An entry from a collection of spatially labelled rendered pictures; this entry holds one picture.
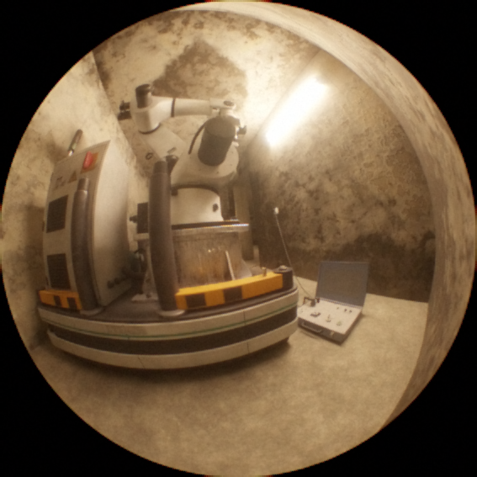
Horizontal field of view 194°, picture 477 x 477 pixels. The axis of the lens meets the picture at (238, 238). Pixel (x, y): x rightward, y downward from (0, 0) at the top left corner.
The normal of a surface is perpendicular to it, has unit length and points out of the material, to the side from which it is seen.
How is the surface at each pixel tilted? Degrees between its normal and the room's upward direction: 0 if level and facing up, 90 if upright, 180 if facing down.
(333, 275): 75
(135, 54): 180
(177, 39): 180
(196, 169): 90
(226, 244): 90
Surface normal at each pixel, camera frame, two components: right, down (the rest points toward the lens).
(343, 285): -0.90, -0.17
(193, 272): 0.33, -0.06
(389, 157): -0.95, 0.10
